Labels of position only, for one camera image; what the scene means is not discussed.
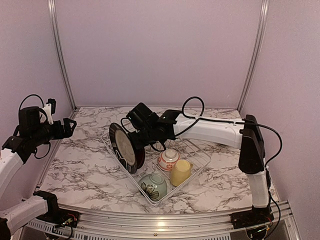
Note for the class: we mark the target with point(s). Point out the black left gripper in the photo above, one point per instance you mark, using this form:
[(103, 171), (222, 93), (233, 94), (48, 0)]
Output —
[(67, 132)]

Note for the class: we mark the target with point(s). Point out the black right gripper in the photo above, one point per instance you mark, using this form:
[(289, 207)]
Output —
[(137, 143)]

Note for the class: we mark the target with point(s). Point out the small dark red flower plate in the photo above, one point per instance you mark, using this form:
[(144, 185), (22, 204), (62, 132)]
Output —
[(140, 157)]

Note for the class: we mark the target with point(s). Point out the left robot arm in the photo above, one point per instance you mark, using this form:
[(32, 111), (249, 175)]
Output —
[(14, 153)]

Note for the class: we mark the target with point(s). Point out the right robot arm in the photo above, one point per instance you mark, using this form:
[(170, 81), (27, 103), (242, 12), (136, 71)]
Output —
[(242, 134)]

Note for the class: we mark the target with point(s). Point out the large black rimmed cream plate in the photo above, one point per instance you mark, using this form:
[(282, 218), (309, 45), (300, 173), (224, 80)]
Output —
[(123, 148)]

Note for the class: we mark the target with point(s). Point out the white bowl with red pattern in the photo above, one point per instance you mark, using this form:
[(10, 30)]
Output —
[(167, 159)]

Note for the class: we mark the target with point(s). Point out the green bowl with flower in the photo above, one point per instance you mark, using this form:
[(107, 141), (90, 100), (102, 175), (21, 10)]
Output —
[(154, 185)]

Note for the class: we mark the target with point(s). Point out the yellow mug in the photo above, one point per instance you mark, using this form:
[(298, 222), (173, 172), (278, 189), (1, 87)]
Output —
[(180, 172)]

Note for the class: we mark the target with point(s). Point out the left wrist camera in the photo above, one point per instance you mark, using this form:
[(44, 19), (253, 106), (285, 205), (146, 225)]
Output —
[(50, 109)]

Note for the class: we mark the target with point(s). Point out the white wire dish rack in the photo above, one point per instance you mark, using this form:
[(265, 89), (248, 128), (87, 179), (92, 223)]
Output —
[(187, 150)]

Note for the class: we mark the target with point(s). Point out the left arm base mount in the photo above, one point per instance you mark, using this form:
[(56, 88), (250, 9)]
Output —
[(56, 215)]

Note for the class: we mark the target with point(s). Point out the front aluminium rail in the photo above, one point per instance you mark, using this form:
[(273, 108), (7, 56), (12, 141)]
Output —
[(108, 225)]

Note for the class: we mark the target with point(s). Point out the left aluminium frame post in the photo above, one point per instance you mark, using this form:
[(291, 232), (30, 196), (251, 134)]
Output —
[(59, 51)]

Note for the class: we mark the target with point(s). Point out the aluminium frame post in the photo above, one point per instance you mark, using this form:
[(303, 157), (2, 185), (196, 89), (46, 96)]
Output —
[(59, 51), (260, 34)]

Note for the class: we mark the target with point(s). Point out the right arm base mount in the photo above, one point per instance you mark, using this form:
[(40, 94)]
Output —
[(252, 217)]

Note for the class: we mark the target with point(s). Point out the right aluminium frame post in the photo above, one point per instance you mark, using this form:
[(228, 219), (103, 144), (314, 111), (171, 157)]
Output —
[(260, 34)]

